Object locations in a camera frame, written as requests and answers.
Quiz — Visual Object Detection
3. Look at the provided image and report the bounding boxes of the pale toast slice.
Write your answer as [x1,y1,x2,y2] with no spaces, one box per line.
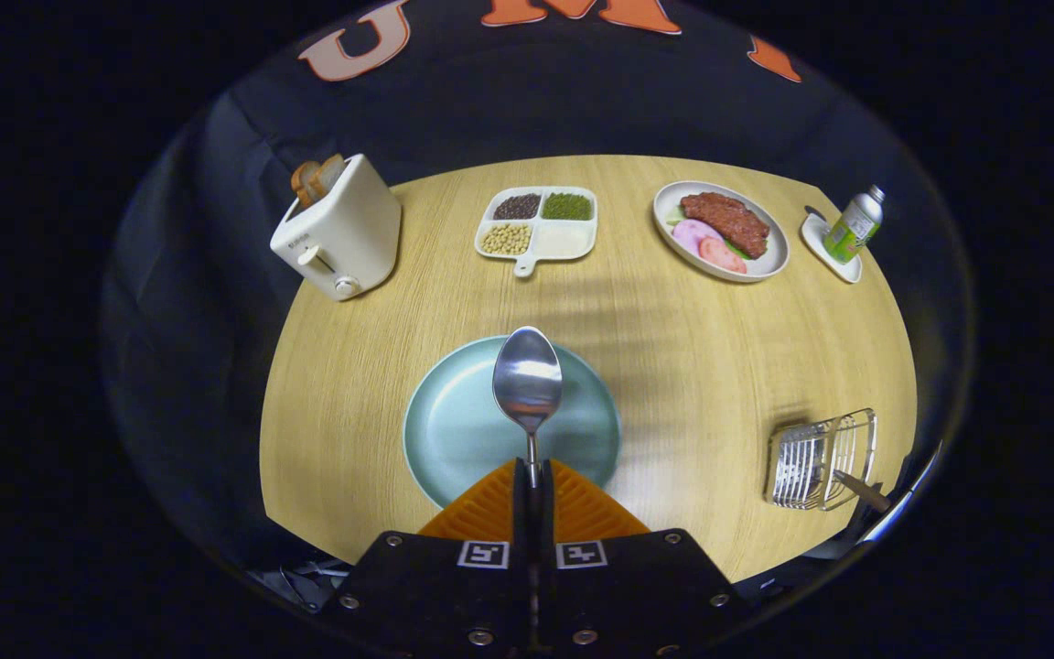
[312,153,347,198]

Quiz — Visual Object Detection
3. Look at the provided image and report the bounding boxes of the silver fork with wooden handle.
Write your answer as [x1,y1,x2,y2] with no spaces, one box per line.
[820,458,894,513]

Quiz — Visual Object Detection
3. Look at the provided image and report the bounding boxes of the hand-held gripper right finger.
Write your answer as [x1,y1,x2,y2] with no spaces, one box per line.
[540,458,749,655]

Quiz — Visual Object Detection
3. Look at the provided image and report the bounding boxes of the silver wire rack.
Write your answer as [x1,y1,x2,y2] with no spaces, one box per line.
[764,408,878,512]

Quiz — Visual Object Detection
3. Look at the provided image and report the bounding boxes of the small white dish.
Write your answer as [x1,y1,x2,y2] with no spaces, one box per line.
[800,207,864,285]

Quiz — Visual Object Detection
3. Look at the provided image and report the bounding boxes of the white divided tray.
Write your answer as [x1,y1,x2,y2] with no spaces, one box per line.
[474,186,598,278]

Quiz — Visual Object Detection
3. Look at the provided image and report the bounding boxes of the grey tangled cables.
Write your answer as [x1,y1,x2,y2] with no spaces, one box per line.
[248,558,354,612]

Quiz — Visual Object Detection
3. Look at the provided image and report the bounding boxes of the brown meat steak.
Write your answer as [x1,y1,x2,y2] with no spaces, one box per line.
[680,191,770,260]

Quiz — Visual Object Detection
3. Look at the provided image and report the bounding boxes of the pile of green beans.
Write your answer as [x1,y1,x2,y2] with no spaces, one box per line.
[542,191,594,221]

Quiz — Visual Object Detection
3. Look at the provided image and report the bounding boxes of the pile of yellow soybeans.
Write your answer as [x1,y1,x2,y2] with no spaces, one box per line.
[479,222,532,256]

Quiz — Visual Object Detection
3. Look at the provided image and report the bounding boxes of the brown toast slice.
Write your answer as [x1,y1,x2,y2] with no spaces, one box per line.
[290,160,322,210]

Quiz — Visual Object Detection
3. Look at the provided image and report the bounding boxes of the white oval food plate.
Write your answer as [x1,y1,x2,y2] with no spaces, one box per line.
[652,180,791,284]

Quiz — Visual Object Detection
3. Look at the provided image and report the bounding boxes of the small green label bottle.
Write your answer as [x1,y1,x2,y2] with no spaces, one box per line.
[823,184,886,265]

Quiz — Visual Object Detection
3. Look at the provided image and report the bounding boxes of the pile of dark red beans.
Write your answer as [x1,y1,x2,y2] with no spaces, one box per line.
[493,192,543,221]

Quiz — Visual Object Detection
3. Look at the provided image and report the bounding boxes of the red tomato slice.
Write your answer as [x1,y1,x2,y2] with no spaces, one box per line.
[698,237,748,275]

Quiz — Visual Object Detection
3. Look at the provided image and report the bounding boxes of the cream white toaster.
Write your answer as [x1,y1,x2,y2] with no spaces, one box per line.
[269,153,403,302]

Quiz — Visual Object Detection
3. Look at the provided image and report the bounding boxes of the pink ham slice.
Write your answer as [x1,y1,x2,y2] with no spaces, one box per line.
[671,219,725,259]

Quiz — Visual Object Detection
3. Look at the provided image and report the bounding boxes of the silver spoon with wooden handle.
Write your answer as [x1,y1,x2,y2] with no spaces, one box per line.
[492,326,565,492]

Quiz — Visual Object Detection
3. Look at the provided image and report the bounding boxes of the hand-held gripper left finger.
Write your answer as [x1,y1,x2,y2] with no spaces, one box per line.
[318,458,530,653]

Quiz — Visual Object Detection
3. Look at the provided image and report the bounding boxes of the light green round plate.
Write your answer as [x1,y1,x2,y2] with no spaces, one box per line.
[403,335,623,510]

